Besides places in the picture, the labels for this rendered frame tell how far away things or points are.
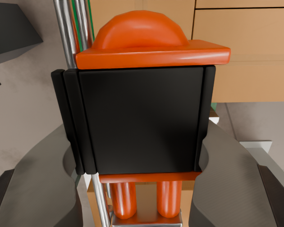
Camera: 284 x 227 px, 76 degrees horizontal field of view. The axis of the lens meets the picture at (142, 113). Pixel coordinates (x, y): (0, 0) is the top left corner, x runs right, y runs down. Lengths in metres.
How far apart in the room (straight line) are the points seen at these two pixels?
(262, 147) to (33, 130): 2.08
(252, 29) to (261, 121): 1.10
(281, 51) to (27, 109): 1.72
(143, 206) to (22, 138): 1.84
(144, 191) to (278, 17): 0.87
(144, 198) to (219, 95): 0.80
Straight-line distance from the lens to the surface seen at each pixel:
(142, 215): 0.19
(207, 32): 0.85
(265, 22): 0.94
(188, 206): 0.72
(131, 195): 0.17
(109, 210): 0.19
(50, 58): 1.52
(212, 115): 0.92
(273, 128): 1.99
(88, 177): 1.16
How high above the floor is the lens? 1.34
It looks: 61 degrees down
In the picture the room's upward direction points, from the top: 180 degrees clockwise
